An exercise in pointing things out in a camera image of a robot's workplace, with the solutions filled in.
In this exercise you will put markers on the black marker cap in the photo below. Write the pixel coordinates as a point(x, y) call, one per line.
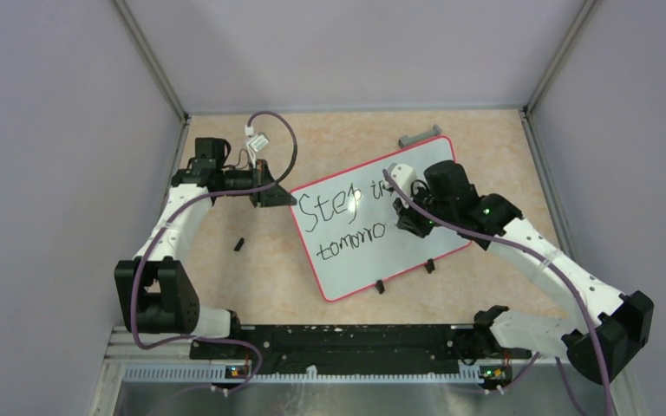
point(240, 243)

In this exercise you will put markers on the grey whiteboard eraser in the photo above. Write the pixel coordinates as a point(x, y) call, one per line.
point(409, 140)

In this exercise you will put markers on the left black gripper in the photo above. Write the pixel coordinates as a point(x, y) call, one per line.
point(277, 197)

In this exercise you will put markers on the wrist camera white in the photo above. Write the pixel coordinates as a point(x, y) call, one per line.
point(403, 185)
point(254, 143)

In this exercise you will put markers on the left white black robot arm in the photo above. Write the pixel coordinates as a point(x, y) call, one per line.
point(155, 292)

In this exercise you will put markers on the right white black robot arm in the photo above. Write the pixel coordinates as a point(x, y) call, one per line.
point(604, 329)

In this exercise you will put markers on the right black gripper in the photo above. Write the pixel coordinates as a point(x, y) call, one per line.
point(408, 219)

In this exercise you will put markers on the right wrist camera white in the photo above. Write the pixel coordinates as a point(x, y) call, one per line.
point(403, 185)

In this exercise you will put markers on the black whiteboard foot clip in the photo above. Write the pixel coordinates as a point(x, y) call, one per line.
point(379, 286)
point(429, 266)

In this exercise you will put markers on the pink framed whiteboard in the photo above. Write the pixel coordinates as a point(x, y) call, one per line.
point(346, 222)

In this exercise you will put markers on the white slotted cable duct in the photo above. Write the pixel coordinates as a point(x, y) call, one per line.
point(220, 374)

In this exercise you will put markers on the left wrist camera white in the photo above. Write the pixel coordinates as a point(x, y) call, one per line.
point(254, 143)

